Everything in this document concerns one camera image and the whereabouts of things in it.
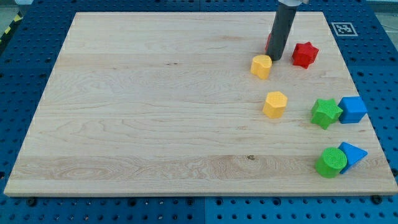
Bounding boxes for yellow heart block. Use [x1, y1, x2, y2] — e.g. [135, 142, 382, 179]
[250, 55, 272, 80]

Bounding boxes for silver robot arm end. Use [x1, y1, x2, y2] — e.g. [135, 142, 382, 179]
[278, 0, 310, 7]

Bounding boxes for yellow hexagon block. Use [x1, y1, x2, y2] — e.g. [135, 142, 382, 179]
[262, 91, 288, 119]

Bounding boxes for light wooden board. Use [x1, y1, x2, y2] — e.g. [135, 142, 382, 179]
[4, 12, 397, 197]

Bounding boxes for red block behind pusher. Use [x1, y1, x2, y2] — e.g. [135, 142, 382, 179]
[264, 33, 272, 54]

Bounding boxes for red star block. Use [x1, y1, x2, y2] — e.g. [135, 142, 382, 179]
[292, 42, 319, 69]

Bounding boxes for green star block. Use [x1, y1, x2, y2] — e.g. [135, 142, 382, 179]
[310, 98, 343, 129]

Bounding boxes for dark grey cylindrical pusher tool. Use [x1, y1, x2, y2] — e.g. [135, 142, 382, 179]
[266, 3, 297, 61]

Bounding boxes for green cylinder block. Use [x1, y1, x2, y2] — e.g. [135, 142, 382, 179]
[315, 147, 348, 178]

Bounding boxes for blue cube block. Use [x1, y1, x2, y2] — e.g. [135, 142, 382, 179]
[338, 96, 368, 124]

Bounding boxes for blue triangle block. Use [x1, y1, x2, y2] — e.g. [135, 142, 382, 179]
[338, 142, 368, 174]

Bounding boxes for white fiducial marker tag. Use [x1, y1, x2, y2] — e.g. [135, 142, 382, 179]
[331, 22, 358, 37]

